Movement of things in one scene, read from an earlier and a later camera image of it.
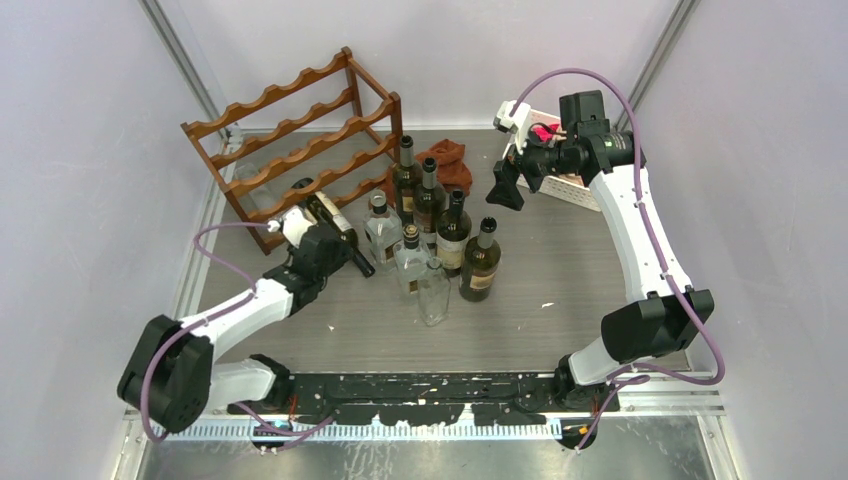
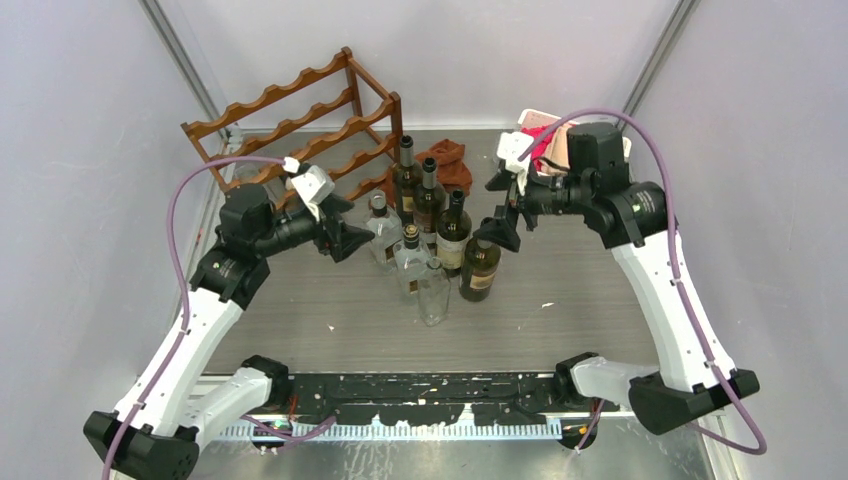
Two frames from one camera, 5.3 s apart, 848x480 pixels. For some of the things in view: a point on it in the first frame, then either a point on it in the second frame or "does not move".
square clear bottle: x=383 y=229 does not move
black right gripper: x=505 y=173 → x=501 y=232
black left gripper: x=341 y=256 → x=344 y=238
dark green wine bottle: x=453 y=235 does not move
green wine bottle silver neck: x=405 y=177 does not move
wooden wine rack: x=320 y=141 does not move
